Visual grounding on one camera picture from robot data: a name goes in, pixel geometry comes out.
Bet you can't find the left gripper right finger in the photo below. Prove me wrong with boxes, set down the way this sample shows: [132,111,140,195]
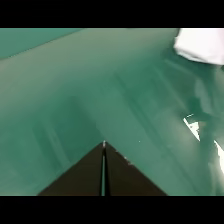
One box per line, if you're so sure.
[103,141,168,197]

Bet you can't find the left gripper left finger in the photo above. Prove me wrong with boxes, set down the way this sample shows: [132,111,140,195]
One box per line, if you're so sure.
[38,141,105,197]

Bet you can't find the white shirt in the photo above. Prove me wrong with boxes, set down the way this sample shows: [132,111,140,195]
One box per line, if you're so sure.
[173,27,224,66]

